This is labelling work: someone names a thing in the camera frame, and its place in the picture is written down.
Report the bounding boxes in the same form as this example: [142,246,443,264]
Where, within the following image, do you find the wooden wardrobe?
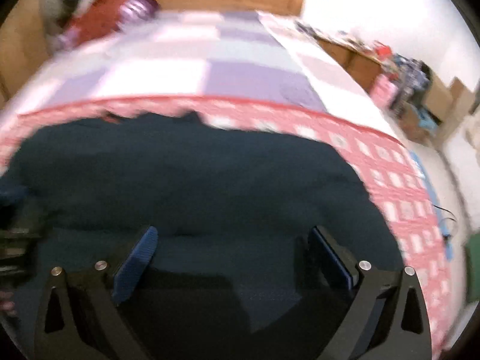
[1,0,50,106]

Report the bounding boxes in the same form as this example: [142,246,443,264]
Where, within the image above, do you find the blue plaid clothes pile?
[390,54,431,94]

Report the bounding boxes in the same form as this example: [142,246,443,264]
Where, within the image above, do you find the light blue pad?
[409,151,456,262]

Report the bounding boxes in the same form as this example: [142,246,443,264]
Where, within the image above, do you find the purple pink checkered bedsheet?
[1,11,401,138]

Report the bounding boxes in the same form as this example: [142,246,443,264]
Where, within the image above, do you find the pink bag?
[369,74,398,109]

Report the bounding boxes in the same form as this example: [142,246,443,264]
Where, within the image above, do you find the rust orange garment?
[63,0,128,48]

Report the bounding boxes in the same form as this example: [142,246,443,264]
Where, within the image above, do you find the dark navy padded jacket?
[1,112,403,359]

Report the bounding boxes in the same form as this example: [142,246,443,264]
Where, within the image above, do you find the cardboard box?
[422,72,476,126]

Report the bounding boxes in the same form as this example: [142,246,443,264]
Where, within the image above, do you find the green board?
[465,232,480,303]

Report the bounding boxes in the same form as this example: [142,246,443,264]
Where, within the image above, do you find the red white patterned mat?
[1,96,451,357]

